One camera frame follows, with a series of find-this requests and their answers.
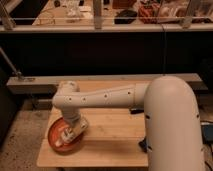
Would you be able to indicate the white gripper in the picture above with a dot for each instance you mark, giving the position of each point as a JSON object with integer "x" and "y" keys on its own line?
{"x": 71, "y": 133}

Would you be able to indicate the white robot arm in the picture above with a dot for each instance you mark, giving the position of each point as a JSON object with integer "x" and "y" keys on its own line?
{"x": 172, "y": 123}

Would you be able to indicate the light wooden board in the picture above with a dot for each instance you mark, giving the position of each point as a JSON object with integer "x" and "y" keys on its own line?
{"x": 109, "y": 141}

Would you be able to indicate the grey metal shelf beam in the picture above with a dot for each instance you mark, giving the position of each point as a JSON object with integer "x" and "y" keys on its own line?
{"x": 48, "y": 84}

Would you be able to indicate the diagonal metal strut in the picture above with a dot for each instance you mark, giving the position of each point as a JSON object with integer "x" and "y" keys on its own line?
{"x": 16, "y": 72}

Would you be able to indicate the black pouch on bench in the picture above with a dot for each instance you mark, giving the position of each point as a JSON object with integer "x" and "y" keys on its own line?
{"x": 125, "y": 17}

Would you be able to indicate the red box on bench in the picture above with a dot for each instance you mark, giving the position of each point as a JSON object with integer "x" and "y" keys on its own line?
{"x": 148, "y": 13}

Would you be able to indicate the upper metal rail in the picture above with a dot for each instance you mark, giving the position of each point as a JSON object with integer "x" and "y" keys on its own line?
{"x": 47, "y": 25}

